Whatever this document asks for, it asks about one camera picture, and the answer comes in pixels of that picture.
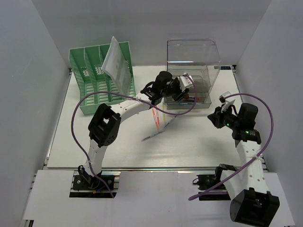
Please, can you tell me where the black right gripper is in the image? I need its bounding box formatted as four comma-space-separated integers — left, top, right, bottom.
208, 104, 241, 129

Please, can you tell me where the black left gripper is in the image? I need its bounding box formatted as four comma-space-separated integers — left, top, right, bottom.
161, 76, 189, 103

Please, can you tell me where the light blue pen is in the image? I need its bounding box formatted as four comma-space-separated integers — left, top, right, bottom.
163, 117, 176, 130

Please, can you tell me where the clear acrylic drawer cabinet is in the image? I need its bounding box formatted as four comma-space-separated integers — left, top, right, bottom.
164, 38, 221, 110

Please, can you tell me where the grey clear pen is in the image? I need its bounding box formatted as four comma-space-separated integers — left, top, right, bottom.
141, 130, 165, 142

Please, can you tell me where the clear plastic document folder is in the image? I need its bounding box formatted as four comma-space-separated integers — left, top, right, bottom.
101, 36, 133, 96

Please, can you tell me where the dark red pen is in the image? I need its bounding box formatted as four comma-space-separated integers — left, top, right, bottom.
181, 96, 200, 103

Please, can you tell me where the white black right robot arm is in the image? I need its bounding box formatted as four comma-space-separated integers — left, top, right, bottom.
208, 103, 280, 227

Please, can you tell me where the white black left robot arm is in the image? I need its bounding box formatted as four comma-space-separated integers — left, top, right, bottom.
81, 71, 194, 189

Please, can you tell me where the yellow pen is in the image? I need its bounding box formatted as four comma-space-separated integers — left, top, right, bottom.
162, 113, 166, 125

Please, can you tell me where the red pink pen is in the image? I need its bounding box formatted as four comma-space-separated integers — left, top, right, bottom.
156, 109, 160, 126

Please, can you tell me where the orange pen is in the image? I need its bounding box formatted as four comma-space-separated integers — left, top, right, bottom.
152, 108, 159, 131

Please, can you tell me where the green file organizer rack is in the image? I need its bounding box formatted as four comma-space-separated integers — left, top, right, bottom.
69, 44, 124, 115

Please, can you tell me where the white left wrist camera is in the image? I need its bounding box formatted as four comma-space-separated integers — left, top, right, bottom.
178, 73, 194, 91

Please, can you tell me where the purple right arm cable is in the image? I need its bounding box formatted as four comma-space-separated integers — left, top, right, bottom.
188, 93, 275, 201

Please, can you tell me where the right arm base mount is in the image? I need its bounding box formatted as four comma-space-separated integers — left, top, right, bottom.
192, 164, 237, 201

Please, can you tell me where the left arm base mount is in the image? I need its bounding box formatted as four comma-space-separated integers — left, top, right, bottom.
69, 165, 119, 199

